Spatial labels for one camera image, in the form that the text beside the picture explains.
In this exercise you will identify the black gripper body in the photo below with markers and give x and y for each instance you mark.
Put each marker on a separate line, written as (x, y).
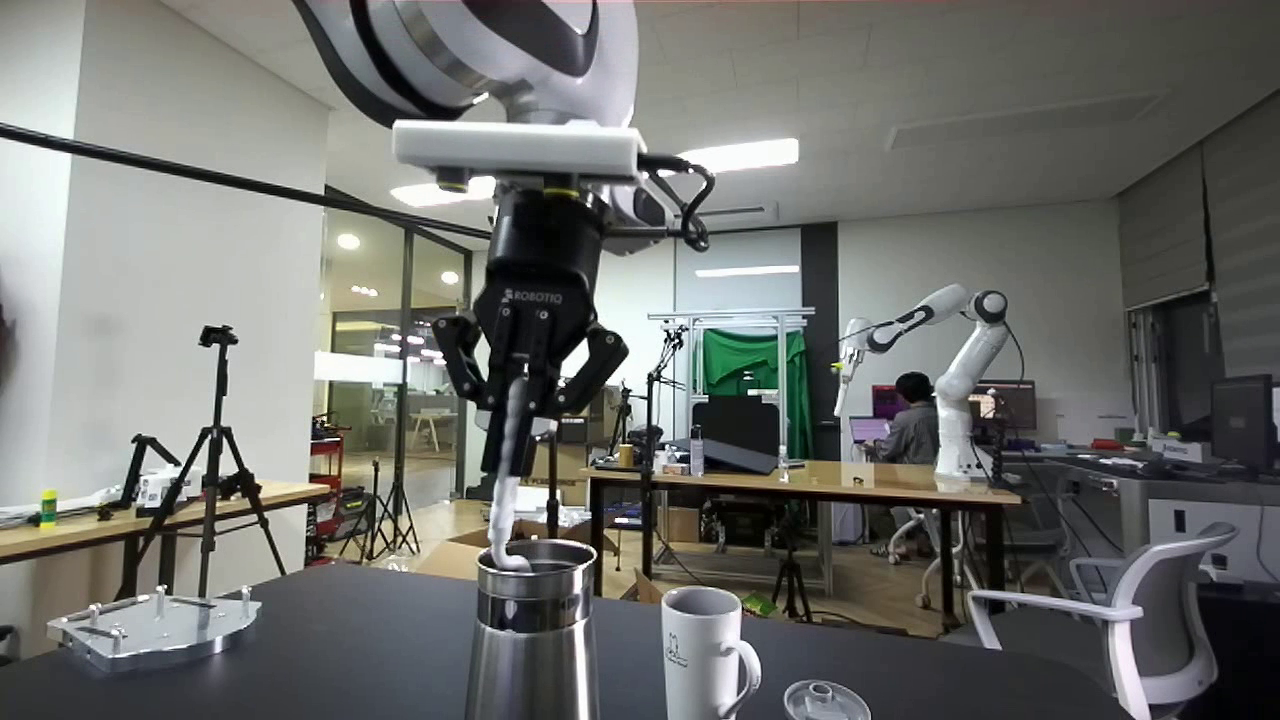
(541, 265)

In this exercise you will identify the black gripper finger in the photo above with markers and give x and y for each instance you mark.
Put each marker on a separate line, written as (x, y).
(507, 422)
(593, 375)

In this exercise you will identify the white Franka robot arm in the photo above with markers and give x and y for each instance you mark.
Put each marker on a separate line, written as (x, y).
(467, 54)

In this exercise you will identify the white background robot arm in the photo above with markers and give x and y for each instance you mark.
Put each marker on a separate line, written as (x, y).
(963, 385)

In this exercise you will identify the silver metal flask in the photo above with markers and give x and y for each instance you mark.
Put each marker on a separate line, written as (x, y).
(530, 642)

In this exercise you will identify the black light stand pole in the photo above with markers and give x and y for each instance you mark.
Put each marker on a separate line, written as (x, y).
(555, 494)

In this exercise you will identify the long ceiling light panel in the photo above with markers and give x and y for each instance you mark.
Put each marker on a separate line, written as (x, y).
(434, 195)
(747, 155)

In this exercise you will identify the black flat screen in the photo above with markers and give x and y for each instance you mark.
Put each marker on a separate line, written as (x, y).
(736, 433)

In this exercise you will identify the green cloth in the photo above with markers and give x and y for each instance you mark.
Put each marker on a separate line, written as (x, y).
(752, 367)

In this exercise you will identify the wooden table black legs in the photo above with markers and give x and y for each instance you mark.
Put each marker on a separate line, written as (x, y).
(827, 481)

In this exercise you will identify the laptop with purple screen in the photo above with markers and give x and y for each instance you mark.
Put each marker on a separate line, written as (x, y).
(869, 429)

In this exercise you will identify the white ceramic mug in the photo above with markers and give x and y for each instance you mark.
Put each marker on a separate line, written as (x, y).
(700, 655)

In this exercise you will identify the seated person dark hair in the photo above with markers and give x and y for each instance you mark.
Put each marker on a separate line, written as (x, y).
(913, 427)

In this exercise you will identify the black boom pole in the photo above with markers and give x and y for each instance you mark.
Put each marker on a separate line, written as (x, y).
(161, 160)

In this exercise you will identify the clear glass lid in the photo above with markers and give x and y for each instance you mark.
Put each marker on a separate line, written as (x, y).
(827, 700)

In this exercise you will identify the clear acrylic tray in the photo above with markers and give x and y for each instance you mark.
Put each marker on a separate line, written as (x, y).
(145, 627)

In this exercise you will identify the long wooden bench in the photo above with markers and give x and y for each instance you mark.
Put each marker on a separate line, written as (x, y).
(83, 528)

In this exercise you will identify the small yellow green bottle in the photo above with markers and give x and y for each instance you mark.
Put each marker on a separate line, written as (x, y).
(51, 508)

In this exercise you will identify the grey white desk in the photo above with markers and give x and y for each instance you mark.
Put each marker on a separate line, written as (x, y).
(1146, 513)

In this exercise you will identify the grey roller blinds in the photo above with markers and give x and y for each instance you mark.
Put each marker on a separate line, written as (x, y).
(1203, 215)

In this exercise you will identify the white office chair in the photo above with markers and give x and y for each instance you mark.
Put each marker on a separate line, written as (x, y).
(1173, 615)

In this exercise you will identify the black computer monitor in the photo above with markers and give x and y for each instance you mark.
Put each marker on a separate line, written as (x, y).
(1240, 422)

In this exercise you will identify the white backdrop frame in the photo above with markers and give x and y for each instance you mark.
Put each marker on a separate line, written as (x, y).
(732, 318)

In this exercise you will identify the black camera tripod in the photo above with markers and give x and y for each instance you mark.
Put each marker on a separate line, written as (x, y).
(216, 440)

